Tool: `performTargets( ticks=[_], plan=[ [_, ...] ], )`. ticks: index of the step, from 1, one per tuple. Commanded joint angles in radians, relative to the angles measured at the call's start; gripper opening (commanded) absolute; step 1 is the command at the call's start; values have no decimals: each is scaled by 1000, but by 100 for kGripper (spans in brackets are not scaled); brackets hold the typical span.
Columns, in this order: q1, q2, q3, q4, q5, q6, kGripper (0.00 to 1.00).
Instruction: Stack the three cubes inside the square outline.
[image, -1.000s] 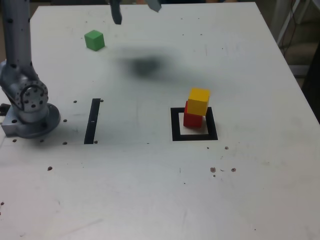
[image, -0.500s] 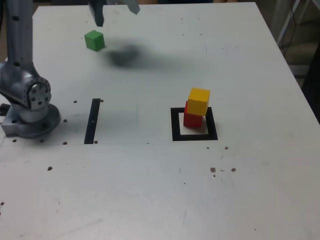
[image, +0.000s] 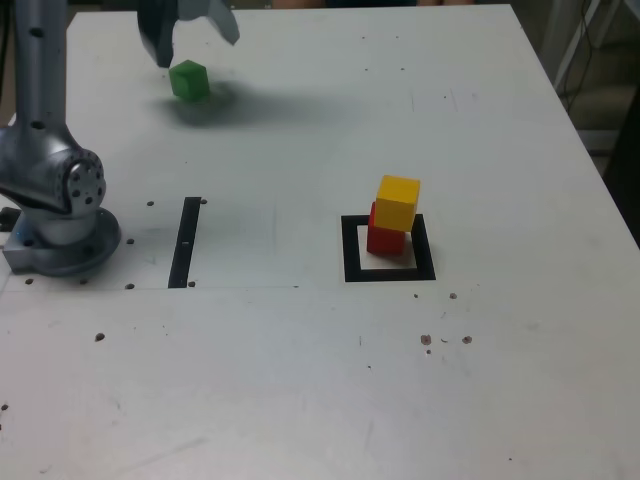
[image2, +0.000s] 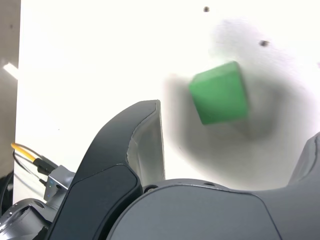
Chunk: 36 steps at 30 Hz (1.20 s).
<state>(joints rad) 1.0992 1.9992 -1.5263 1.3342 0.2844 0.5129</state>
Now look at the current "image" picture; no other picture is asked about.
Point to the green cube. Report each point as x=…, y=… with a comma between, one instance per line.
x=190, y=84

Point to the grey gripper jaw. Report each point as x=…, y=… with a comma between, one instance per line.
x=222, y=20
x=157, y=30

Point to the white metal frame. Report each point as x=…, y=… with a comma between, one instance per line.
x=575, y=30

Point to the yellow cube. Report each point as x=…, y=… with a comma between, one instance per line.
x=396, y=210

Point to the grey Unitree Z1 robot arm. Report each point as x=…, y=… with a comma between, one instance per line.
x=55, y=235

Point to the red cube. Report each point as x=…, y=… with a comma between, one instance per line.
x=384, y=242

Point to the black tape strip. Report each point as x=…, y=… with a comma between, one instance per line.
x=183, y=225

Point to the grey flat plate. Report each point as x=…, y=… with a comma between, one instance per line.
x=600, y=140

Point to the black tape square outline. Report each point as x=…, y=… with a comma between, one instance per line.
x=350, y=250

